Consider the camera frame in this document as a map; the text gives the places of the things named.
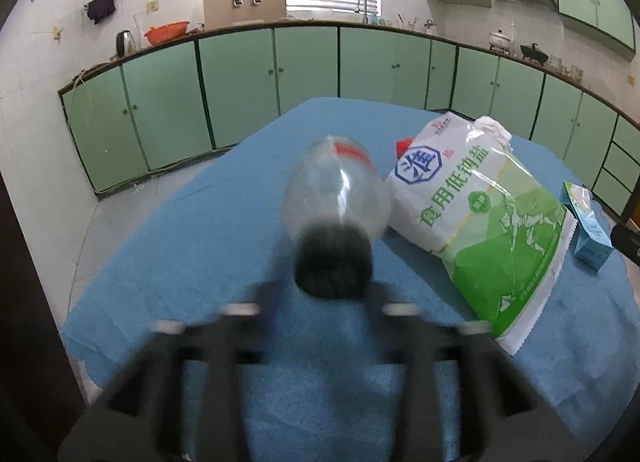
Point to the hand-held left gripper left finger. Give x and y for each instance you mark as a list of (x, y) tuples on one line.
[(240, 337)]

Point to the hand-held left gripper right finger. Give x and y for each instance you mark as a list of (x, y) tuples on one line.
[(405, 337)]

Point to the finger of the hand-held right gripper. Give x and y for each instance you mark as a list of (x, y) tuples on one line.
[(627, 242)]

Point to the blue milk carton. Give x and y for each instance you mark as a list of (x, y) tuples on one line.
[(590, 237)]

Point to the white plastic salt bag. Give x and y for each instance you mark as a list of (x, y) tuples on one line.
[(490, 222)]

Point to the clear plastic bottle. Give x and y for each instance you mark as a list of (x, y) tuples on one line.
[(335, 192)]

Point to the red gold snack bag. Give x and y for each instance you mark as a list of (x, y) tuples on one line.
[(404, 146)]

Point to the green cabinet drawer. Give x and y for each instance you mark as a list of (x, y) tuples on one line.
[(629, 137), (612, 192), (622, 165)]

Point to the blue tablecloth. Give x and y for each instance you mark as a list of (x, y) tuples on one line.
[(200, 252)]

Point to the patterned ceramic jar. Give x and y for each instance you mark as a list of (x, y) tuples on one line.
[(576, 72)]

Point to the stack of white bowls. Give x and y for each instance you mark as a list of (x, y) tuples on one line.
[(555, 64)]

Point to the black wok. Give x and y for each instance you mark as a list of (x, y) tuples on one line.
[(532, 51)]

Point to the white cooking pot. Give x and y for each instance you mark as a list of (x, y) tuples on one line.
[(500, 40)]

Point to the green base cabinets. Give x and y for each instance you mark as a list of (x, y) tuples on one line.
[(240, 82)]

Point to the utensil holder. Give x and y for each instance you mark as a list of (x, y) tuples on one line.
[(407, 23)]

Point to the orange plastic basin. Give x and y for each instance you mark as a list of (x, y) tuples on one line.
[(167, 33)]

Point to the metal kettle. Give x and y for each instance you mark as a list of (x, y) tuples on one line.
[(125, 45)]

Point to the metal sink faucet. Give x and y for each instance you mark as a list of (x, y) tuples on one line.
[(365, 12)]

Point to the brown cardboard box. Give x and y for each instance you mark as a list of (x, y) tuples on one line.
[(220, 7)]

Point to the purple cloth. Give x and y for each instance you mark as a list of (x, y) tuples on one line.
[(101, 7)]

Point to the yellow wall socket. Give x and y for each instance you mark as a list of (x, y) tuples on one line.
[(153, 5)]

